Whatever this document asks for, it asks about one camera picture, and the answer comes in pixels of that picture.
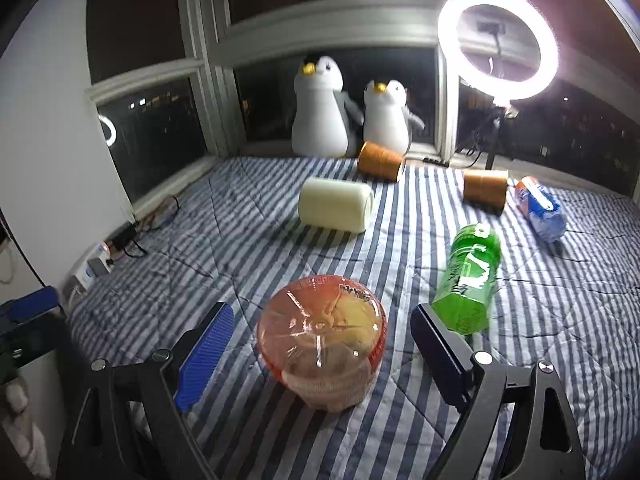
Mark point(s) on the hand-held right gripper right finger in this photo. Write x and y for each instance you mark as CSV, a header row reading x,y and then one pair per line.
x,y
440,355

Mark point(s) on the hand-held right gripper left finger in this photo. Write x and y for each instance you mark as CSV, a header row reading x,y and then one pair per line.
x,y
205,355

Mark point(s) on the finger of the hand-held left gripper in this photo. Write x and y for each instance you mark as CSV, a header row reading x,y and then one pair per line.
x,y
30,304

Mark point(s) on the clear plastic cup red label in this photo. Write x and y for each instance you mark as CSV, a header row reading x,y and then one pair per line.
x,y
320,345

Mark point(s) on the brown paper cup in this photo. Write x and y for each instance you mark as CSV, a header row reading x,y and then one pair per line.
x,y
380,161
484,190

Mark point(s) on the cream white cylinder cup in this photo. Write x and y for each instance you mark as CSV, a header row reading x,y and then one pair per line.
x,y
332,204

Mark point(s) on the person's left hand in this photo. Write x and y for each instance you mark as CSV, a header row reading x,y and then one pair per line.
x,y
20,425

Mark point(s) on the white electronic device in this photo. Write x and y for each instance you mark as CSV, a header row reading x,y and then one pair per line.
x,y
90,270

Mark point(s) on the green plastic bottle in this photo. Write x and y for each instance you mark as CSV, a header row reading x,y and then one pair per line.
x,y
467,280

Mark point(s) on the black power adapter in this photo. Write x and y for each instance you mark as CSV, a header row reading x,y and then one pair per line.
x,y
124,237

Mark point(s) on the blue white striped blanket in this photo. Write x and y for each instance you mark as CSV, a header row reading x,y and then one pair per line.
x,y
250,245

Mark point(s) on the blue orange snack packet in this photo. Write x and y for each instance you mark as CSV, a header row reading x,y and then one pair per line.
x,y
542,210

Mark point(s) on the black power strip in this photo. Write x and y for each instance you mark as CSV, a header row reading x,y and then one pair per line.
x,y
436,161

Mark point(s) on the black tripod stand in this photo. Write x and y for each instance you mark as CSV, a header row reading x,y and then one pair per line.
x,y
495,135

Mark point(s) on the small penguin plush toy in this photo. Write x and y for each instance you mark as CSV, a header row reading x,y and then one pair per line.
x,y
386,122

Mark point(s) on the large penguin plush toy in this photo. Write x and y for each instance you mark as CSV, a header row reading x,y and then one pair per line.
x,y
320,115

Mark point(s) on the white window frame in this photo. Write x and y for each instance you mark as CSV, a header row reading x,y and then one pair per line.
x,y
210,70

